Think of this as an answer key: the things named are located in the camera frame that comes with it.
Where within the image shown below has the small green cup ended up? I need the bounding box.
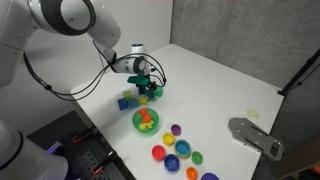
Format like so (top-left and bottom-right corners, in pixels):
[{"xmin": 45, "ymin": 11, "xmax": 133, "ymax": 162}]
[{"xmin": 190, "ymin": 150, "xmax": 204, "ymax": 165}]

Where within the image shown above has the small orange cup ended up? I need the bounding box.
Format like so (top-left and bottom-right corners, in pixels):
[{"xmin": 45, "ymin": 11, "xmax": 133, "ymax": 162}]
[{"xmin": 185, "ymin": 166, "xmax": 199, "ymax": 180}]

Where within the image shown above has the black clamp with red tip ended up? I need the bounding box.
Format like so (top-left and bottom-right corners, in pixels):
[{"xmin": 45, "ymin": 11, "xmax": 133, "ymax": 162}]
[
  {"xmin": 91, "ymin": 150, "xmax": 119, "ymax": 176},
  {"xmin": 72, "ymin": 124, "xmax": 99, "ymax": 145}
]

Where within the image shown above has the yellow star toy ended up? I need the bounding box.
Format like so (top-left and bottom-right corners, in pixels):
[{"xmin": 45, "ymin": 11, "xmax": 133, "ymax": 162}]
[{"xmin": 138, "ymin": 94, "xmax": 149, "ymax": 106}]

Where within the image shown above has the grey metal mounting plate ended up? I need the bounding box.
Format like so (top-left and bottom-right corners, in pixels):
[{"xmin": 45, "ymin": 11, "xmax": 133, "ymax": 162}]
[{"xmin": 227, "ymin": 117, "xmax": 285, "ymax": 161}]

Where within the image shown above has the small purple cup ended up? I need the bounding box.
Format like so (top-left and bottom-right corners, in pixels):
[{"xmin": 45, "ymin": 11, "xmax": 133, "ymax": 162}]
[{"xmin": 170, "ymin": 123, "xmax": 182, "ymax": 137}]

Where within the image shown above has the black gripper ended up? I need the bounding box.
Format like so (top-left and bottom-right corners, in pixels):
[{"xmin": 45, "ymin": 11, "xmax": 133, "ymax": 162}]
[{"xmin": 135, "ymin": 81, "xmax": 158, "ymax": 96}]

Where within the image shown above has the small red cup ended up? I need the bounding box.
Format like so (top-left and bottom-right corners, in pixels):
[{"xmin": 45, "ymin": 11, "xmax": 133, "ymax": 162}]
[{"xmin": 151, "ymin": 144, "xmax": 167, "ymax": 161}]

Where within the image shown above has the teal green toy animal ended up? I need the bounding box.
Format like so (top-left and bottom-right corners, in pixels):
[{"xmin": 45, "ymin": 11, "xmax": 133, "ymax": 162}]
[{"xmin": 145, "ymin": 90, "xmax": 156, "ymax": 101}]

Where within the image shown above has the teal cup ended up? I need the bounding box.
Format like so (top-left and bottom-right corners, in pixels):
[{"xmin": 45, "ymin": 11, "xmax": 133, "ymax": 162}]
[{"xmin": 173, "ymin": 139, "xmax": 192, "ymax": 159}]

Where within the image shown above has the purple small object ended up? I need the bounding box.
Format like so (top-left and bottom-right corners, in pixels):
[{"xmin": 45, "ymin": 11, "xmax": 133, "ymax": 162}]
[{"xmin": 46, "ymin": 141, "xmax": 64, "ymax": 155}]

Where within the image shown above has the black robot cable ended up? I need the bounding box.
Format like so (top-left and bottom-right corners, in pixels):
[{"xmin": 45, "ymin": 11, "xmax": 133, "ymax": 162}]
[{"xmin": 22, "ymin": 39, "xmax": 168, "ymax": 102}]

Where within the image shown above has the blue cup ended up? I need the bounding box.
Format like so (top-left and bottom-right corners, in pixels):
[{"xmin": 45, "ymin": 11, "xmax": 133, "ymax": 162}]
[{"xmin": 163, "ymin": 153, "xmax": 181, "ymax": 173}]

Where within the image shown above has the green toy cube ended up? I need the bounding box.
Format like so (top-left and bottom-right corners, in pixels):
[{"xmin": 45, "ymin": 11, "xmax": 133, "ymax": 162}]
[{"xmin": 154, "ymin": 86, "xmax": 165, "ymax": 98}]

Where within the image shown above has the light blue toy animal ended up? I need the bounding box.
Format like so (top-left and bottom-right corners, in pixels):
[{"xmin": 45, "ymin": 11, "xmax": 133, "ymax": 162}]
[{"xmin": 127, "ymin": 98, "xmax": 140, "ymax": 109}]

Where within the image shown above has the blue toy cube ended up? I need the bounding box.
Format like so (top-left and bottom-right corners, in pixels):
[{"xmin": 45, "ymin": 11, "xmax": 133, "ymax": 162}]
[{"xmin": 116, "ymin": 97, "xmax": 130, "ymax": 111}]

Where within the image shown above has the small yellow cup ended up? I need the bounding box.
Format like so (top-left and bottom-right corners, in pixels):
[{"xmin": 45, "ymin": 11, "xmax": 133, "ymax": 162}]
[{"xmin": 162, "ymin": 132, "xmax": 176, "ymax": 147}]

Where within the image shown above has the black tripod pole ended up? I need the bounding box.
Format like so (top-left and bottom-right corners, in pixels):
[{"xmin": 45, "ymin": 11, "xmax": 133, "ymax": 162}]
[{"xmin": 277, "ymin": 47, "xmax": 320, "ymax": 98}]

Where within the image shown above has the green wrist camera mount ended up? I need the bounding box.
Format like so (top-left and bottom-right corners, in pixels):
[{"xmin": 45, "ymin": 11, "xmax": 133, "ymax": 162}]
[{"xmin": 127, "ymin": 74, "xmax": 152, "ymax": 87}]

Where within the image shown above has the black perforated base board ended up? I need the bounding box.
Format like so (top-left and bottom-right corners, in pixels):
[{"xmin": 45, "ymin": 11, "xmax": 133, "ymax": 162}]
[{"xmin": 26, "ymin": 110, "xmax": 137, "ymax": 180}]

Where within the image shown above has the pale yellow sticky note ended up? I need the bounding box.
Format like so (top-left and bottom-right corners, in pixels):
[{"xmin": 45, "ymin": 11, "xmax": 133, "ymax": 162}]
[{"xmin": 246, "ymin": 108, "xmax": 260, "ymax": 120}]

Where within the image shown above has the lime toy cube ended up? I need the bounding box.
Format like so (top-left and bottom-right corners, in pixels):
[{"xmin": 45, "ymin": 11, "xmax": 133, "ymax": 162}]
[{"xmin": 122, "ymin": 90, "xmax": 134, "ymax": 101}]

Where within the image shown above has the purple scalloped cup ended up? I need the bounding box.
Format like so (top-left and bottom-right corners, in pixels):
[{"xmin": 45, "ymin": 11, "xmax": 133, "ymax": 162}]
[{"xmin": 200, "ymin": 171, "xmax": 220, "ymax": 180}]

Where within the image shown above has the yellow toy animal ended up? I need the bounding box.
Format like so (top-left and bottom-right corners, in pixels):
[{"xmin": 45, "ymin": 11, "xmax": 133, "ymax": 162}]
[{"xmin": 138, "ymin": 120, "xmax": 155, "ymax": 131}]

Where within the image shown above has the green plastic bowl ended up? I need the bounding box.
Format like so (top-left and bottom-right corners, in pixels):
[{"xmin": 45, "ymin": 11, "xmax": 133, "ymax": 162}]
[{"xmin": 131, "ymin": 107, "xmax": 160, "ymax": 135}]

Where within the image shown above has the orange toy animal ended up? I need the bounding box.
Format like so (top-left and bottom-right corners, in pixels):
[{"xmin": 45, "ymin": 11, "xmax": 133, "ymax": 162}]
[{"xmin": 138, "ymin": 107, "xmax": 154, "ymax": 124}]

